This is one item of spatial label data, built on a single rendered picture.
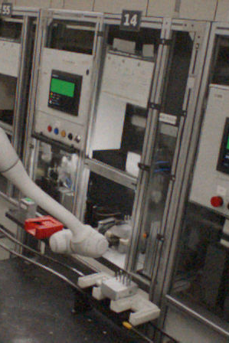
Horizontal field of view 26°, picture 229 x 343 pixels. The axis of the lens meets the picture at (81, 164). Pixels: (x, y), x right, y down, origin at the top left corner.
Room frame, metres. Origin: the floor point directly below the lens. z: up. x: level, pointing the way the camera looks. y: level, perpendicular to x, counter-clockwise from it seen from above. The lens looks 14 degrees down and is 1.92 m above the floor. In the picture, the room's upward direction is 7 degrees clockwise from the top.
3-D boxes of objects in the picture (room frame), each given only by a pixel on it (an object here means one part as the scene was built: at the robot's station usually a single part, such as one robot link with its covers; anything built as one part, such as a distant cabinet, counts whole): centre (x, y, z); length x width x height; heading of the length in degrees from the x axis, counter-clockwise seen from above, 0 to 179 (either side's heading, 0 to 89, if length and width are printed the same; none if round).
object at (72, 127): (2.65, 0.06, 1.60); 0.42 x 0.29 x 0.46; 40
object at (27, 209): (2.56, 0.25, 0.97); 0.08 x 0.08 x 0.12; 40
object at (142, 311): (1.94, -0.22, 0.84); 0.36 x 0.14 x 0.10; 40
